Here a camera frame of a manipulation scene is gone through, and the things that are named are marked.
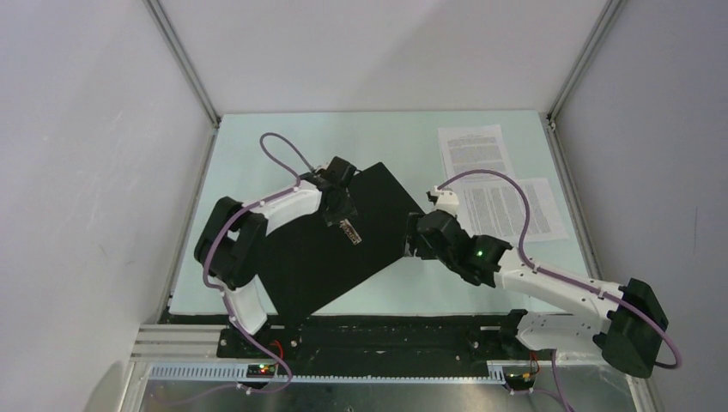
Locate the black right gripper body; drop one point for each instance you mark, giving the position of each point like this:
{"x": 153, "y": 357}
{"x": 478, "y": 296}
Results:
{"x": 423, "y": 249}

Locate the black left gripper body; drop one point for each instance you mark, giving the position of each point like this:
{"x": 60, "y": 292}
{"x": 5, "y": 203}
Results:
{"x": 342, "y": 209}

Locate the printed paper sheet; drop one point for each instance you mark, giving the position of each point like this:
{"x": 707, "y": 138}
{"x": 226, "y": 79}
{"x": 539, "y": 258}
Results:
{"x": 474, "y": 147}
{"x": 495, "y": 208}

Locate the red and black file folder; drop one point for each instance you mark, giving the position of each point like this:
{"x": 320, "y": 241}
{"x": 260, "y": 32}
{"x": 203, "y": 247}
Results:
{"x": 305, "y": 264}

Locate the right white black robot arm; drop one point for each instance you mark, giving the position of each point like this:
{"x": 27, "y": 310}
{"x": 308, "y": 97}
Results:
{"x": 625, "y": 324}

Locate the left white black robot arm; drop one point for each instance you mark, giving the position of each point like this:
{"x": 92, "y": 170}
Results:
{"x": 235, "y": 232}

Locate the metal folder clip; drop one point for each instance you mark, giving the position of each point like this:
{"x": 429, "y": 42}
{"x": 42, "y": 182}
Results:
{"x": 350, "y": 231}

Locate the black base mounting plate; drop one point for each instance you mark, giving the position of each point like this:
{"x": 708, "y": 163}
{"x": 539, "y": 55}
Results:
{"x": 384, "y": 346}

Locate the right controller board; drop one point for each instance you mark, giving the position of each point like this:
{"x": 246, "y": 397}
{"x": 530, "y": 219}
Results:
{"x": 519, "y": 382}

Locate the controller board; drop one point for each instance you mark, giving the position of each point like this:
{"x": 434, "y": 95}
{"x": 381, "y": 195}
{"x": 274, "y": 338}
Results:
{"x": 261, "y": 371}
{"x": 519, "y": 382}

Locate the left controller board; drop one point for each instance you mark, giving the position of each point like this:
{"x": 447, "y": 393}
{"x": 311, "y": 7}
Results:
{"x": 261, "y": 371}

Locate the aluminium frame rail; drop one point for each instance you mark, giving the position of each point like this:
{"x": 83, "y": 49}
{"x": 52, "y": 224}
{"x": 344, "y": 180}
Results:
{"x": 189, "y": 352}

